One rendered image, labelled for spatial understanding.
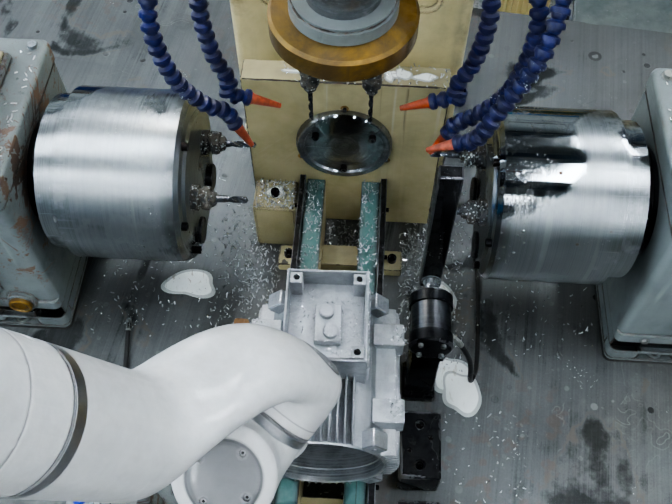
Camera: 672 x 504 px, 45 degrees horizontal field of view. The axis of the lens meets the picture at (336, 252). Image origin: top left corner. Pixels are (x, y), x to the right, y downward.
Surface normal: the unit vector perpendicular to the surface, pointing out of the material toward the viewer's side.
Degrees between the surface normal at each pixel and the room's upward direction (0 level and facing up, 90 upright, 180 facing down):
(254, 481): 30
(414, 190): 90
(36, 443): 76
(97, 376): 66
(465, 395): 0
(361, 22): 0
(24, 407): 70
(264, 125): 90
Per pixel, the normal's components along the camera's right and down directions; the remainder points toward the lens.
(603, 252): -0.06, 0.66
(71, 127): -0.01, -0.38
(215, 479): -0.04, -0.03
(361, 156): -0.07, 0.85
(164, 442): 0.91, 0.07
